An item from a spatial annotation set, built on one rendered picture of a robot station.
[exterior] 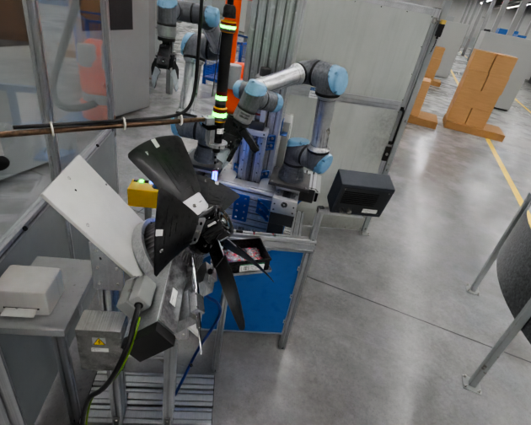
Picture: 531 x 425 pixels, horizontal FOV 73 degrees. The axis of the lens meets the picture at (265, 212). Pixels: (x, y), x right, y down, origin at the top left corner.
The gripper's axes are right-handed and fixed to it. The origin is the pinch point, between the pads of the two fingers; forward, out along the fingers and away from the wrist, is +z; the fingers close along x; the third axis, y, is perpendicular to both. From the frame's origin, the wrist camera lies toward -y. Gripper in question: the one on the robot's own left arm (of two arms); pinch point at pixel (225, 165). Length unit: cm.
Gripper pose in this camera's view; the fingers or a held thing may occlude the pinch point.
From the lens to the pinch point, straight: 148.8
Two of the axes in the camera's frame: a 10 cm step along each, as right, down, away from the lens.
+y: -8.9, -3.6, -2.8
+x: 0.6, 5.1, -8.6
